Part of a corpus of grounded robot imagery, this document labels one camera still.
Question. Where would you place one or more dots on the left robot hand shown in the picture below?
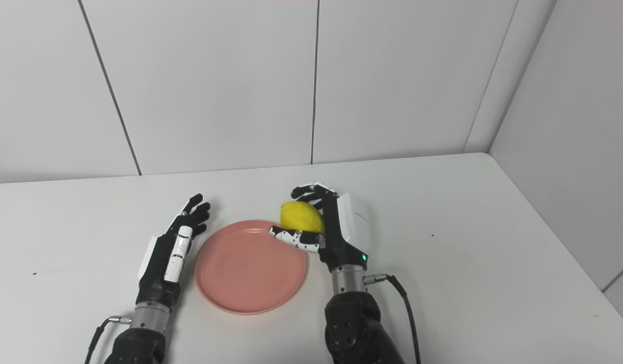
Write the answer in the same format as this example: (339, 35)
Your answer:
(162, 268)

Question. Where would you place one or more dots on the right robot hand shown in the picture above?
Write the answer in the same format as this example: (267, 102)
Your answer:
(344, 232)

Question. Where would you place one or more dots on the yellow lemon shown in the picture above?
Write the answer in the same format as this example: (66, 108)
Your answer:
(301, 217)

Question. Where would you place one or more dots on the pink plate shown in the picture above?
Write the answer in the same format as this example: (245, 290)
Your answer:
(248, 268)

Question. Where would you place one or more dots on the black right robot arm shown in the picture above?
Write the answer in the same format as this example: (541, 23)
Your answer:
(354, 318)

